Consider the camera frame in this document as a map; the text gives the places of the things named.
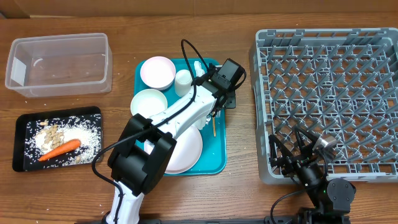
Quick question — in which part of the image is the black food waste tray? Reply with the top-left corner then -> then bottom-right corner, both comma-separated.
12,106 -> 101,172

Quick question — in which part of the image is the clear plastic bin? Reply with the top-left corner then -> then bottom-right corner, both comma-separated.
5,33 -> 113,98

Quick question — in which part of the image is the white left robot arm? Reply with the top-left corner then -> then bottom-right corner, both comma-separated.
103,60 -> 247,223

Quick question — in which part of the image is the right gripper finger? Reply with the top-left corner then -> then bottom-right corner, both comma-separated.
269,134 -> 291,161
294,126 -> 317,157

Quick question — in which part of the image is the orange carrot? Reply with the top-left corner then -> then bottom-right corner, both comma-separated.
38,139 -> 81,161

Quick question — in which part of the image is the pink round plate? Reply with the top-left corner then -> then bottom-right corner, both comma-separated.
144,124 -> 203,175

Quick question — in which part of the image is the pile of peanuts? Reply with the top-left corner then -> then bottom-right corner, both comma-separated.
39,119 -> 66,155

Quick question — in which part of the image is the teal serving tray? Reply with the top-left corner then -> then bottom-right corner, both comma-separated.
134,58 -> 227,176

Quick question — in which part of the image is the twisted white napkin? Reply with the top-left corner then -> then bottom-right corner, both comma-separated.
194,61 -> 206,77

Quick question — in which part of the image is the pink bowl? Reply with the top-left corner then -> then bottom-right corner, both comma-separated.
140,56 -> 177,90

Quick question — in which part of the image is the grey dishwasher rack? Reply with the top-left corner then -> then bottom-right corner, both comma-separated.
249,28 -> 397,184

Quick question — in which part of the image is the wooden chopstick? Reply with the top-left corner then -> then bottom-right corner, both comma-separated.
212,116 -> 216,137

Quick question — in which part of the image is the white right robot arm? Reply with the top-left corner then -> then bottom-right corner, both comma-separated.
264,126 -> 356,223

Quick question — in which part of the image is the white paper cup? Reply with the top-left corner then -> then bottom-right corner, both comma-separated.
174,69 -> 193,97

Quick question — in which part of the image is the white bowl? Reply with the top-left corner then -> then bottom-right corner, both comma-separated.
130,89 -> 168,118

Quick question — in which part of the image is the pile of white rice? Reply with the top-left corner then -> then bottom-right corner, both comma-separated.
23,113 -> 102,171

